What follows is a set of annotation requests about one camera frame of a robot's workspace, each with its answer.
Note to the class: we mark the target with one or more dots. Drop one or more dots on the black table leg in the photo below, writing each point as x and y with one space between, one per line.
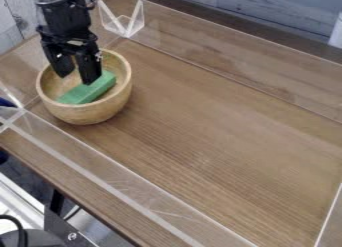
57 202

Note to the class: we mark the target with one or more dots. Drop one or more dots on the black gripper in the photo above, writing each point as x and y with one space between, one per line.
63 28

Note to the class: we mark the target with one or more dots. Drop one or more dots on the light wooden bowl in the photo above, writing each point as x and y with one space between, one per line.
106 106

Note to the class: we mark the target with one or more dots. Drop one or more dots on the black metal bracket with screw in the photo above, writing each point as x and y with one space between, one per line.
67 233

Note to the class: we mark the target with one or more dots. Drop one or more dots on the clear acrylic corner bracket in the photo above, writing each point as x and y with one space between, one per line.
122 25

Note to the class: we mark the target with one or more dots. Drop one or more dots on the clear acrylic tray wall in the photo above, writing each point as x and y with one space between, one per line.
224 155

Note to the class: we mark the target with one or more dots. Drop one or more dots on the green rectangular block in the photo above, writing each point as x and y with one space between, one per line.
87 93

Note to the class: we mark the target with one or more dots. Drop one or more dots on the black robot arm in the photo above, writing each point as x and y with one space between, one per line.
67 40

